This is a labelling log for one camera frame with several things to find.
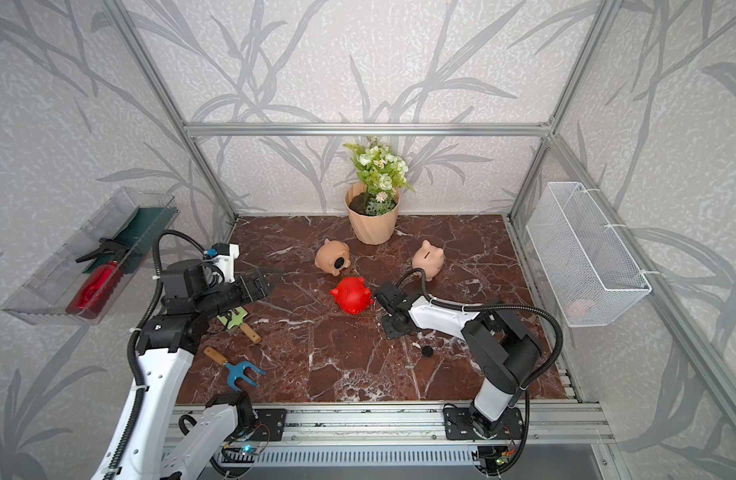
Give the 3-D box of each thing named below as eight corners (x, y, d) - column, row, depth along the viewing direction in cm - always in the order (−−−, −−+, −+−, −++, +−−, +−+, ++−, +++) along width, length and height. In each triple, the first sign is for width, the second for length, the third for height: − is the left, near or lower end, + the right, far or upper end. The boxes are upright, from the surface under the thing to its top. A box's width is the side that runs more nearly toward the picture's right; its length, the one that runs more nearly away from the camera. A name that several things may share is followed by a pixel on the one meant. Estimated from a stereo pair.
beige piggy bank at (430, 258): (411, 271, 106) (412, 254, 98) (422, 256, 110) (425, 239, 102) (431, 282, 103) (434, 266, 95) (442, 267, 107) (446, 250, 99)
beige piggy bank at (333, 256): (318, 277, 104) (313, 264, 97) (322, 253, 111) (318, 239, 104) (349, 277, 104) (346, 264, 98) (351, 253, 111) (349, 239, 104)
